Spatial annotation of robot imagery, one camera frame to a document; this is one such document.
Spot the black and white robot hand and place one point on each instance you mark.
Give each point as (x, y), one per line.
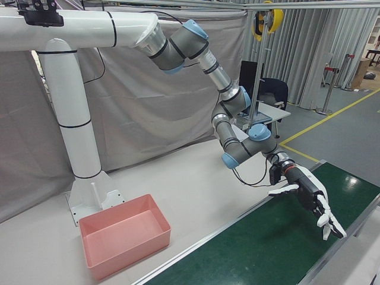
(305, 187)

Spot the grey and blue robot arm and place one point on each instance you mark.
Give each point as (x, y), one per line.
(184, 44)

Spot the pink plastic basket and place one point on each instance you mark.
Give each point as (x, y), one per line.
(124, 237)

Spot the white desk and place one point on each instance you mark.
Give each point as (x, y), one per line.
(279, 114)

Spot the grey laptop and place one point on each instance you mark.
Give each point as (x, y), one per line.
(261, 118)

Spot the black office chair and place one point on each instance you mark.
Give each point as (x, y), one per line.
(276, 89)

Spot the black monitor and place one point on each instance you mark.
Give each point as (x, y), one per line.
(246, 80)

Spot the cardboard box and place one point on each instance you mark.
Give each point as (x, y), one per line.
(362, 74)

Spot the grey pleated partition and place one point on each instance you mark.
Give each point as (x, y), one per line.
(302, 59)

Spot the grey fabric curtain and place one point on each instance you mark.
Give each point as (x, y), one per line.
(148, 104)

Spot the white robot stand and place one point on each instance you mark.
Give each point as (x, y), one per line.
(74, 118)

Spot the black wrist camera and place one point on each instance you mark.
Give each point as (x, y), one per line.
(276, 175)

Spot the green conveyor belt with aluminium frame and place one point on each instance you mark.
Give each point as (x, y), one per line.
(267, 252)

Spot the silver stanchion post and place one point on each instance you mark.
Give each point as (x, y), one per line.
(326, 95)
(347, 74)

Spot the aluminium cage frame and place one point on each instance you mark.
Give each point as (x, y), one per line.
(254, 104)

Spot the black overhead camera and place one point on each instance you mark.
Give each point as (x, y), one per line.
(41, 15)

